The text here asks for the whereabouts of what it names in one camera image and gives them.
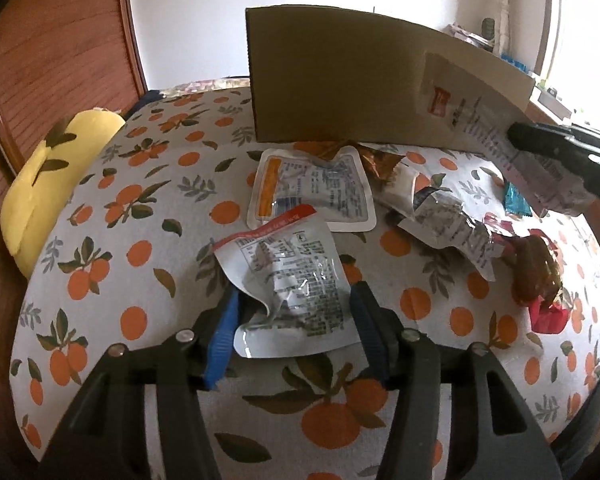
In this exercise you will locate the red top white snack packet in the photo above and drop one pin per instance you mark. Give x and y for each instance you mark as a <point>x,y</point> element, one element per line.
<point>291,267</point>

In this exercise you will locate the wooden headboard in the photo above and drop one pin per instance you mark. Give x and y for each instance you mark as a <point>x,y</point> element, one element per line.
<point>58,57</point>

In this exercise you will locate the silver crumpled snack packet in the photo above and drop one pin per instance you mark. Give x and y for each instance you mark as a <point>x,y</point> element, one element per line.
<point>438,219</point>

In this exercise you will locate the window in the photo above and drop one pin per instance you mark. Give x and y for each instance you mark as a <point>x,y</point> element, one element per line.
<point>570,71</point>

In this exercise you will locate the floral quilt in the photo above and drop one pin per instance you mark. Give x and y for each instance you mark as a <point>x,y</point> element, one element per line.
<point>201,86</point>

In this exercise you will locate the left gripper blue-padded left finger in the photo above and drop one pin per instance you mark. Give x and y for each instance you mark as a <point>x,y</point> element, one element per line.
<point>191,361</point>

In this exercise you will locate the orange stripe white snack packet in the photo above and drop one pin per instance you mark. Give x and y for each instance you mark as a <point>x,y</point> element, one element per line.
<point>337,188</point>

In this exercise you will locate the brown cardboard box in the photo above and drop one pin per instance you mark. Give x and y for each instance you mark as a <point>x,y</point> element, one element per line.
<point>319,73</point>

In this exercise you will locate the yellow plush toy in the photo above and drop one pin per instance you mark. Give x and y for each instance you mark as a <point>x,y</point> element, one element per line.
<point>43,186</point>

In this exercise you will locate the brown wrapped snack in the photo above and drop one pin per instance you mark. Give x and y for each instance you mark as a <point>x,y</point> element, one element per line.
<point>535,270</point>

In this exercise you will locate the white long snack packet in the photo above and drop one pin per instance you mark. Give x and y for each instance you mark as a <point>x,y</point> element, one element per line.
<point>476,118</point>

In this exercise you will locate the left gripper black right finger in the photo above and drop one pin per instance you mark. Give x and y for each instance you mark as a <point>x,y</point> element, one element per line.
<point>405,361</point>

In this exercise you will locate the teal small snack packet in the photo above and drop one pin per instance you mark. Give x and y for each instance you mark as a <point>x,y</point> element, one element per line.
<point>514,203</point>

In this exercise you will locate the red small snack packet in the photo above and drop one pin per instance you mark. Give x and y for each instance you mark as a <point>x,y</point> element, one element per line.
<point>548,319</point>

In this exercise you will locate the golden brown candy wrapper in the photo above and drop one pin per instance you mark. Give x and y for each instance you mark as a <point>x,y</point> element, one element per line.
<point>378,164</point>

